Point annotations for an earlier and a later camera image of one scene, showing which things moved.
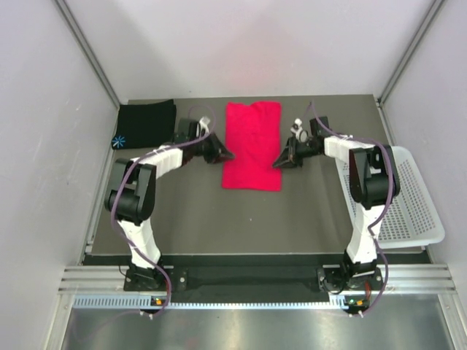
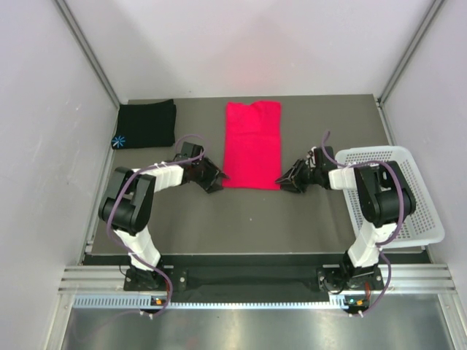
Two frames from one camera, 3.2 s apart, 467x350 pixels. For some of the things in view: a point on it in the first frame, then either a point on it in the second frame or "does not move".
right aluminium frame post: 381,100 does not move
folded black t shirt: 143,125 does not move
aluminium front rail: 400,278 does not move
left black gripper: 218,152 → 212,173
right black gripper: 289,157 → 298,186
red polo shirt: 253,135 does not move
